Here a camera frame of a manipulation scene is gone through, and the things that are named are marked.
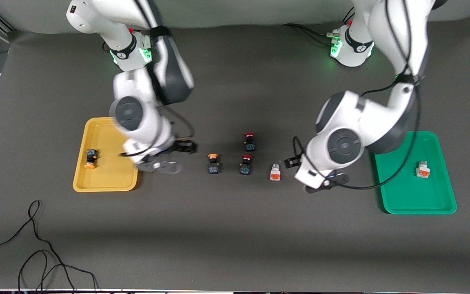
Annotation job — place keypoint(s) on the red push button switch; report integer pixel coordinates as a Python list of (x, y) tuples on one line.
[(250, 141), (246, 165)]

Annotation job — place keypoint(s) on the yellow plastic tray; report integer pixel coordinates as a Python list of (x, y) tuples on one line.
[(110, 179)]

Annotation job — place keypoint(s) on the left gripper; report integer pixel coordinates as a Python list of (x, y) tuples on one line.
[(292, 162)]

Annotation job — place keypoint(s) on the white block orange button switch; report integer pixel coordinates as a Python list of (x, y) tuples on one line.
[(275, 172), (422, 169)]

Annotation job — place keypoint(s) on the yellow push button switch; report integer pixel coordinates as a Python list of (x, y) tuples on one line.
[(213, 163), (91, 158)]

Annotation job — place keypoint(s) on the green plastic tray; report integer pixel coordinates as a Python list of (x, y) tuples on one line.
[(406, 188)]

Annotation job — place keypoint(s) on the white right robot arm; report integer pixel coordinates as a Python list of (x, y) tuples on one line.
[(137, 110)]

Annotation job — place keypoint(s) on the dark grey table mat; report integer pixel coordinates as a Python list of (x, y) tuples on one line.
[(235, 228)]

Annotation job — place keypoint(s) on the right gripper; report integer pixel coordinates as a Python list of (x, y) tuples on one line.
[(181, 148)]

